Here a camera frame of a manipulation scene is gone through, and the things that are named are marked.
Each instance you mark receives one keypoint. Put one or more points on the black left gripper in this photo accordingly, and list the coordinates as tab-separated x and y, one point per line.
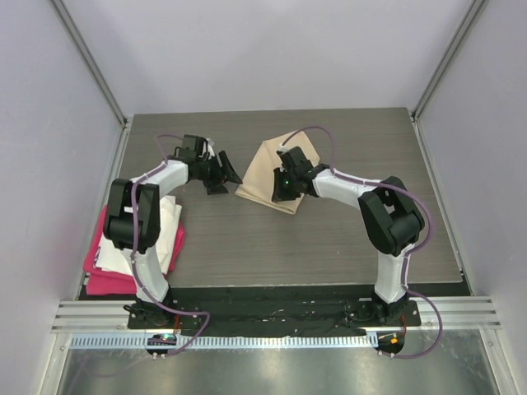
226	173

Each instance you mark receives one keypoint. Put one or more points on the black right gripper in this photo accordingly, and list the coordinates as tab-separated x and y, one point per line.
279	194

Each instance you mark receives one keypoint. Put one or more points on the beige cloth napkin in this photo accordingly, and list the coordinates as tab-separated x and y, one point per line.
258	182

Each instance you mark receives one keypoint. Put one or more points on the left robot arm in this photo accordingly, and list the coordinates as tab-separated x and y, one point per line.
133	219

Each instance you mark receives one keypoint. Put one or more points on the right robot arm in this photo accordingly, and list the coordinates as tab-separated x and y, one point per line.
391	218

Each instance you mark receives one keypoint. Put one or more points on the white folded cloth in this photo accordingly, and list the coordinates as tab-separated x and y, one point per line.
110	259

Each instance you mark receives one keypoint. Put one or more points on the pink folded cloth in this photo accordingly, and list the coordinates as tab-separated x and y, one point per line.
106	283

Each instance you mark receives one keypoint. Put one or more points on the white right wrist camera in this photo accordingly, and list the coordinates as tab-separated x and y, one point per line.
281	149

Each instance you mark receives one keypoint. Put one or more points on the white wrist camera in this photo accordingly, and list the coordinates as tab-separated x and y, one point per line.
208	151
281	149

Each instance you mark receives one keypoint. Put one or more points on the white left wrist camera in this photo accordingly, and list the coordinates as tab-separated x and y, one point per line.
208	151

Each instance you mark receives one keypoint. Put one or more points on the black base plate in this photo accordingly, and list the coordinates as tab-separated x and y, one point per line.
273	311

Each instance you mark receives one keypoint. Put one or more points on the white slotted cable duct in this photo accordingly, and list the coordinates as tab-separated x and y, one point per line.
165	341

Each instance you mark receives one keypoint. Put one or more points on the aluminium frame rail right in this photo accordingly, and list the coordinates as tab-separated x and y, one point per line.
465	204

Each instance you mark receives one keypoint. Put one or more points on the aluminium frame post left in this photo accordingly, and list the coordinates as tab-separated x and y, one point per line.
87	58

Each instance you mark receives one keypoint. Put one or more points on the aluminium frame post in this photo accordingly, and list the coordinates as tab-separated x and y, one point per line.
87	58
462	32

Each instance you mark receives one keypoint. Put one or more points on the aluminium frame post right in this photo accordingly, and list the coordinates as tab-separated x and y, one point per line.
462	32

